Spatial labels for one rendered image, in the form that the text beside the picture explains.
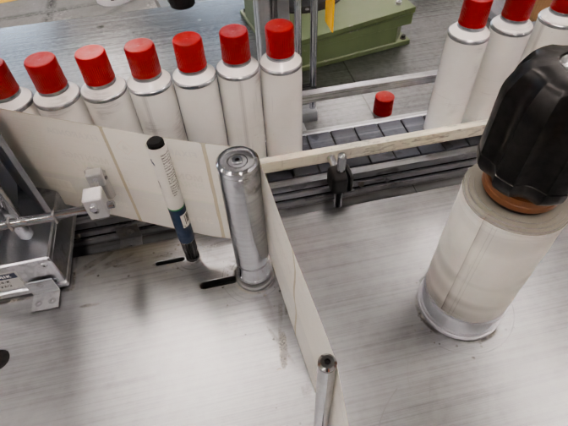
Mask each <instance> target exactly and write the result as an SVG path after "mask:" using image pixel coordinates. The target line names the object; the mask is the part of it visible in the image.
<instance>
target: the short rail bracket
mask: <svg viewBox="0 0 568 426"><path fill-rule="evenodd" d="M346 162H347V155H346V154H345V153H344V152H341V153H339V154H338V156H337V164H336V165H335V166H331V167H328V169H327V183H328V185H329V187H330V191H331V192H332V193H333V194H334V195H335V196H334V207H333V208H337V207H341V206H342V197H343V193H346V191H348V192H350V191H352V186H353V179H354V176H353V174H352V171H351V169H350V167H349V166H348V164H346Z"/></svg>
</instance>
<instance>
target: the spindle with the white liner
mask: <svg viewBox="0 0 568 426"><path fill-rule="evenodd" d="M477 162H478V163H476V164H475V165H473V166H472V167H470V168H469V169H468V170H467V172H466V173H465V175H464V178H463V180H462V183H461V187H460V190H459V192H458V195H457V197H456V200H455V202H454V204H453V206H452V208H451V213H450V215H449V218H448V221H447V223H446V225H445V228H444V230H443V232H442V234H441V237H440V241H439V244H438V247H437V249H436V250H435V252H434V256H433V258H432V260H431V263H430V265H429V267H428V269H427V270H426V273H425V276H424V278H423V280H422V282H421V283H420V286H419V289H418V306H419V308H420V310H421V312H422V314H423V316H424V318H425V319H426V320H427V321H428V322H429V323H430V324H431V325H432V326H433V327H434V328H435V329H436V330H438V331H439V332H441V333H443V334H444V335H447V336H449V337H452V338H455V339H458V340H464V341H472V340H478V339H481V338H484V337H486V336H488V335H489V334H491V333H492V332H493V331H494V330H495V329H496V327H497V326H498V324H499V323H500V320H501V318H502V317H503V316H504V314H505V313H506V311H507V309H508V308H509V306H510V304H511V302H512V301H513V300H514V298H515V297H516V295H517V293H519V291H520V289H521V288H522V286H523V285H524V284H525V283H526V281H527V280H528V278H529V277H530V276H531V274H532V273H533V272H534V270H535V268H536V267H537V265H538V263H539V262H540V261H541V259H542V258H543V257H544V256H545V255H546V253H547V252H548V251H549V249H550V248H551V246H552V244H553V243H554V241H555V239H556V238H557V237H558V235H559V234H560V232H561V231H562V230H563V228H564V227H565V226H566V224H567V223H568V46H562V45H554V44H552V45H548V46H542V47H540V48H538V49H536V50H535V51H533V52H531V53H530V54H529V55H528V56H526V57H525V58H524V59H523V60H522V61H521V62H520V63H519V64H518V65H517V67H516V69H515V70H514V72H513V73H512V74H511V75H510V76H509V77H508V78H507V79H506V80H505V82H504V83H503V85H502V86H501V88H500V91H499V94H498V95H497V98H496V100H495V103H494V106H493V109H492V111H491V113H490V115H489V119H488V122H487V124H486V126H485V129H484V131H483V134H482V137H481V139H480V142H479V144H478V148H477Z"/></svg>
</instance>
